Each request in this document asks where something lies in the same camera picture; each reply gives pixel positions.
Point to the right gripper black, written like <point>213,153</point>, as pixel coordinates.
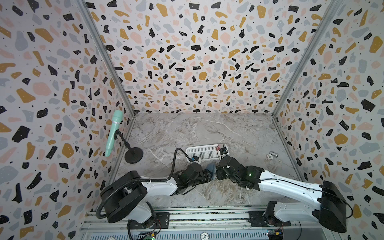
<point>221,173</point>

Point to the small silver metal object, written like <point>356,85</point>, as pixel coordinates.
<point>272,155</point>

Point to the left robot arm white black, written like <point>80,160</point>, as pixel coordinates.
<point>128,197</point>

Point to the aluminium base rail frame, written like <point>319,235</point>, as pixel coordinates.
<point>206,223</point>

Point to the white plastic mesh basket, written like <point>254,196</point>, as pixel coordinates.
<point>206,153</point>

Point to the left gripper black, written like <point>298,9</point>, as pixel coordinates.
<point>206,176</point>

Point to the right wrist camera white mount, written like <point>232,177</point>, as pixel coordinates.
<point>223,152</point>

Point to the mint green microphone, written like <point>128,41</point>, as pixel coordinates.
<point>116,121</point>

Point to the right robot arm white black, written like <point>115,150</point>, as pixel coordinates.
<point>322,203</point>

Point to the black microphone stand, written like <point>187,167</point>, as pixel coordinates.
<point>132,155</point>

